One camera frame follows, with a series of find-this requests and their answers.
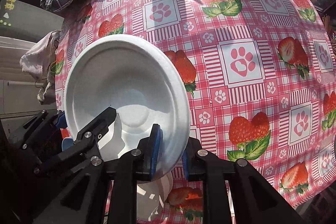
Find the blue square plate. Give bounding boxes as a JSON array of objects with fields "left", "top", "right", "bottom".
[{"left": 62, "top": 137, "right": 74, "bottom": 151}]

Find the white paper bowl large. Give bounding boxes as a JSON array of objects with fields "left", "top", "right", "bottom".
[{"left": 137, "top": 172, "right": 173, "bottom": 222}]

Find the white washing machine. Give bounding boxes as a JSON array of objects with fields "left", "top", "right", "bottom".
[{"left": 0, "top": 36, "right": 56, "bottom": 134}]

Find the white towel on rack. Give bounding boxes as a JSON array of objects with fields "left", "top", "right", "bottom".
[{"left": 19, "top": 30, "right": 60, "bottom": 105}]

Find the pink checked strawberry tablecloth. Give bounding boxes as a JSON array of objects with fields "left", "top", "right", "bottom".
[{"left": 53, "top": 0, "right": 336, "bottom": 224}]

